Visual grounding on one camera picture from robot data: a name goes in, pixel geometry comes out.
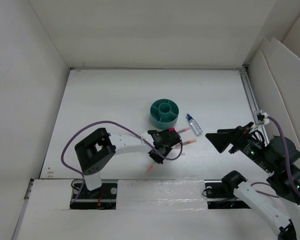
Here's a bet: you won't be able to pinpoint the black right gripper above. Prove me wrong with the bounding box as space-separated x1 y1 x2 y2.
205 120 275 173

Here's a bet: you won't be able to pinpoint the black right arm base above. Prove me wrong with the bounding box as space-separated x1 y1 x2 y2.
202 180 250 210

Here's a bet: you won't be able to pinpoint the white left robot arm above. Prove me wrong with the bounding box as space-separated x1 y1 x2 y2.
74 127 182 199

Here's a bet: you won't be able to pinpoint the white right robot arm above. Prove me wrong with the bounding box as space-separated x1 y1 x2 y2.
205 122 300 240

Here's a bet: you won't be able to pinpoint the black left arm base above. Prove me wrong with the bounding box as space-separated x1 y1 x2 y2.
69 179 118 210

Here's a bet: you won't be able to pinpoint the purple translucent pen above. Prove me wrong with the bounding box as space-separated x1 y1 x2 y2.
178 127 191 134

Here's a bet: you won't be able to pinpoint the brown translucent pen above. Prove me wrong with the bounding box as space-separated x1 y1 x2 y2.
182 139 197 146

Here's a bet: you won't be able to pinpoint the teal round divided organizer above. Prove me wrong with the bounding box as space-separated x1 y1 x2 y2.
150 99 179 130

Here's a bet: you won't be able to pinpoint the clear blue-capped spray bottle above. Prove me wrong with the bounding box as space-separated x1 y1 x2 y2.
186 114 203 137

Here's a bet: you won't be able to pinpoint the white foam boards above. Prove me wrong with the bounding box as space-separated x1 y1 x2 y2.
247 38 300 149

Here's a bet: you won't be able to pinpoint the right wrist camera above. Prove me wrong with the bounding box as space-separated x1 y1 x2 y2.
253 109 270 126

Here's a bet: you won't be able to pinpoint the aluminium rail right side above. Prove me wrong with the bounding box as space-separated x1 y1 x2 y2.
241 64 268 141

